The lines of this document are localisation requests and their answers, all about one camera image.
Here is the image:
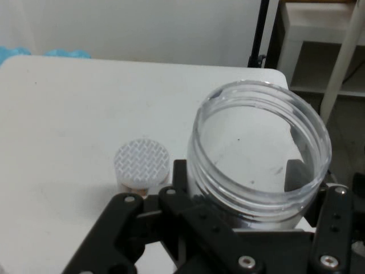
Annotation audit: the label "black tripod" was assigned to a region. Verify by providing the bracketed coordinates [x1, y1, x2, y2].
[247, 0, 279, 68]

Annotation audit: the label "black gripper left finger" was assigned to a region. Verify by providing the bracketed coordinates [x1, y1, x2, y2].
[61, 159, 266, 274]

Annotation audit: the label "clear plastic jar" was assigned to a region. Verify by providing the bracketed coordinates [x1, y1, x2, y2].
[186, 79, 333, 231]

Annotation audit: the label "nut jar with white lid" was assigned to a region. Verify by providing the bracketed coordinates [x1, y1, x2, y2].
[115, 138, 170, 200]

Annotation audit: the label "white slanted tube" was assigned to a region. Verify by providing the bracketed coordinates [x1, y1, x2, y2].
[320, 0, 365, 121]

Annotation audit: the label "white shelf unit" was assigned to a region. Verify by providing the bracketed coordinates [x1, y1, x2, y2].
[277, 0, 365, 98]

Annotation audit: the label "cyan foam block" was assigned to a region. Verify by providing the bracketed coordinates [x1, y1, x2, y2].
[43, 49, 92, 59]
[0, 45, 31, 62]

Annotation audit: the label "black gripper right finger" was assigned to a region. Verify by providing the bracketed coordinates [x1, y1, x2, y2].
[285, 159, 365, 274]

